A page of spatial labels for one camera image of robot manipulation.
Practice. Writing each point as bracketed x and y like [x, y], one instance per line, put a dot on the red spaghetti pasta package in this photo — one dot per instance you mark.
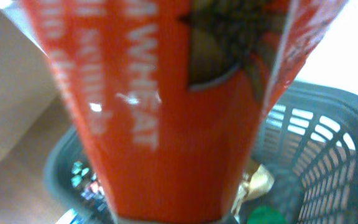
[167, 96]

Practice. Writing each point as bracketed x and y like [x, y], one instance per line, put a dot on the green lidded jar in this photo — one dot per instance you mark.
[266, 215]

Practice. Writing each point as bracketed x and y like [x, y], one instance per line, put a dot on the Kleenex tissue multipack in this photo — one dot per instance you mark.
[77, 187]

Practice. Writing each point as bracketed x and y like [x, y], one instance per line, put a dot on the beige Pantree snack bag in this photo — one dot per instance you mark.
[256, 181]

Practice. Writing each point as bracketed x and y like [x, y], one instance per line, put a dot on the grey plastic mesh basket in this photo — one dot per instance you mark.
[308, 142]

